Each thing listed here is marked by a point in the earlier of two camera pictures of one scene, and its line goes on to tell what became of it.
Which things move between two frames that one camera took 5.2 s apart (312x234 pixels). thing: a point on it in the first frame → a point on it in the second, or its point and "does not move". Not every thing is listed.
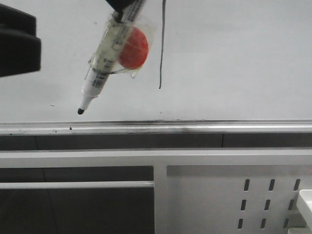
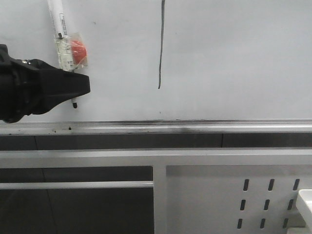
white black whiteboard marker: [107, 58] → [57, 16]
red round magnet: [133, 48] → [79, 52]
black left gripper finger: [118, 6] → [56, 86]
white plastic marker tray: [305, 203] does not move
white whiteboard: [212, 60] does not move
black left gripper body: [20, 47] → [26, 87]
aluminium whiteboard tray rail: [156, 127] does not move
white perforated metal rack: [196, 191] does not move
